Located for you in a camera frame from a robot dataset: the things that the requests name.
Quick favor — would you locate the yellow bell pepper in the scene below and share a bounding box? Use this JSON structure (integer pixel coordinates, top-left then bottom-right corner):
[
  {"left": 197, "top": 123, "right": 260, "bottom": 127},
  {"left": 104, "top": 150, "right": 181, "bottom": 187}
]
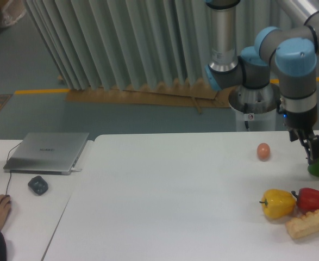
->
[{"left": 259, "top": 189, "right": 296, "bottom": 219}]

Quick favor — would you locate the black small device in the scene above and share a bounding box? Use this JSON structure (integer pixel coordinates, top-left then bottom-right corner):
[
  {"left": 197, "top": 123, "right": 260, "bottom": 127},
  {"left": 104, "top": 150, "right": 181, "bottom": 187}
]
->
[{"left": 28, "top": 176, "right": 48, "bottom": 196}]

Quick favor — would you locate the brown egg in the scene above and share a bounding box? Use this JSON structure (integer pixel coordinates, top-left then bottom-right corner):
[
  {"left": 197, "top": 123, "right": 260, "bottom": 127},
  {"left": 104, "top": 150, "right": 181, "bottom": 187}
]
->
[{"left": 257, "top": 143, "right": 271, "bottom": 161}]

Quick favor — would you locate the black mouse cable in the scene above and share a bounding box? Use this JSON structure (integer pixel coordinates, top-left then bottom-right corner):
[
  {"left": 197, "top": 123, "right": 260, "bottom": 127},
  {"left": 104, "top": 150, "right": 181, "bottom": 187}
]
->
[{"left": 0, "top": 138, "right": 26, "bottom": 196}]

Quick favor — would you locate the black computer mouse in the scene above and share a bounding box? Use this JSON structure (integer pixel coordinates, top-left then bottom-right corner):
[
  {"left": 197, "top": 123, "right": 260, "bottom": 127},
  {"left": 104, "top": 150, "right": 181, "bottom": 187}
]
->
[{"left": 2, "top": 195, "right": 11, "bottom": 211}]

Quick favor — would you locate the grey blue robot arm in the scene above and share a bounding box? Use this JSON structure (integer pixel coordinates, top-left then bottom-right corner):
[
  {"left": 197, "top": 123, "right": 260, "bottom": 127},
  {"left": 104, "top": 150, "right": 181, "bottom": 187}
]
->
[{"left": 205, "top": 1, "right": 319, "bottom": 164}]

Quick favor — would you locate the brown cardboard sheet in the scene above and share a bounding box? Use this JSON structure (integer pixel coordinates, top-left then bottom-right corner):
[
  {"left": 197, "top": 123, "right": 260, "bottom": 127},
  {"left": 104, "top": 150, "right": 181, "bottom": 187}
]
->
[{"left": 65, "top": 78, "right": 235, "bottom": 113}]

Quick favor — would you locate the red bell pepper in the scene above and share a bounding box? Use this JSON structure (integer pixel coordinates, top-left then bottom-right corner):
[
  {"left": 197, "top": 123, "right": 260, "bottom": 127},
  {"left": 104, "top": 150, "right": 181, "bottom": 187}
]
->
[{"left": 291, "top": 188, "right": 319, "bottom": 212}]

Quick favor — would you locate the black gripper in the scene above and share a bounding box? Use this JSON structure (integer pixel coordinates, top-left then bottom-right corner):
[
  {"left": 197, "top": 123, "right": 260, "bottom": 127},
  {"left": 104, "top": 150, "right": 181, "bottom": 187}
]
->
[{"left": 277, "top": 98, "right": 319, "bottom": 165}]

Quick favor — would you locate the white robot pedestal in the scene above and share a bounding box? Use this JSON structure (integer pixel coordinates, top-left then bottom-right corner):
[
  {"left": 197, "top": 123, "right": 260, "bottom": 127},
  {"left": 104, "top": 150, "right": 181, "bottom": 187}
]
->
[{"left": 228, "top": 83, "right": 280, "bottom": 132}]

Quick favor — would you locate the grey pleated curtain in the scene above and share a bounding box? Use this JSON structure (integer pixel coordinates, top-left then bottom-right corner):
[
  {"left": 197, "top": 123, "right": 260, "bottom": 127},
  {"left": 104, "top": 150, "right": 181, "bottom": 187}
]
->
[{"left": 24, "top": 1, "right": 319, "bottom": 90}]

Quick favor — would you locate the silver laptop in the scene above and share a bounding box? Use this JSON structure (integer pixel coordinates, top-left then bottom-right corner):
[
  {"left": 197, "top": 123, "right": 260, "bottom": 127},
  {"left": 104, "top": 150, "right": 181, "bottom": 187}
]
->
[{"left": 3, "top": 132, "right": 89, "bottom": 175}]

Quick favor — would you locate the yellow bread block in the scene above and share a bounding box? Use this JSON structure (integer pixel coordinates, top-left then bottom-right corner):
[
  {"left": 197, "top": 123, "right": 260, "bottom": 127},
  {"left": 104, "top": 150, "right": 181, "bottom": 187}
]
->
[{"left": 285, "top": 209, "right": 319, "bottom": 239}]

